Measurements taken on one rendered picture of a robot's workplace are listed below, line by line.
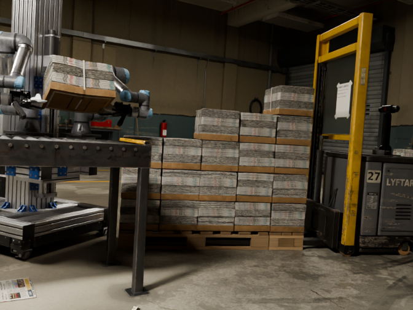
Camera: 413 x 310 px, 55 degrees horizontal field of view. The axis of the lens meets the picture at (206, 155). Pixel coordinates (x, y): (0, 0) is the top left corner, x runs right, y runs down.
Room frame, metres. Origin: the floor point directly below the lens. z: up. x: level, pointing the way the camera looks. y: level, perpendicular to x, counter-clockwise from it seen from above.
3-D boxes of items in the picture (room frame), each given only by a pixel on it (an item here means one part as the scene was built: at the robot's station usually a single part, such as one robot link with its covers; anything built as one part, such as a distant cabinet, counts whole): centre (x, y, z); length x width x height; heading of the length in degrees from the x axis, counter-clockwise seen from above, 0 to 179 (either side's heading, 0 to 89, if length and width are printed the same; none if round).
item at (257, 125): (3.23, -0.35, 0.95); 0.38 x 0.29 x 0.23; 11
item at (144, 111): (2.79, 0.46, 1.00); 0.11 x 0.08 x 0.09; 121
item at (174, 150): (3.15, 0.07, 0.42); 1.17 x 0.39 x 0.83; 101
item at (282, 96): (3.29, -0.64, 0.65); 0.39 x 0.30 x 1.29; 11
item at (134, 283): (2.11, 0.33, 0.34); 0.06 x 0.06 x 0.68; 30
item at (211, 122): (3.17, -0.06, 0.95); 0.38 x 0.29 x 0.23; 11
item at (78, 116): (3.16, 1.00, 0.98); 0.13 x 0.12 x 0.14; 135
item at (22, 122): (2.71, 1.22, 0.87); 0.15 x 0.15 x 0.10
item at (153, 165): (3.15, 0.07, 0.40); 1.16 x 0.38 x 0.51; 101
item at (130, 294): (2.11, 0.33, 0.01); 0.14 x 0.13 x 0.01; 30
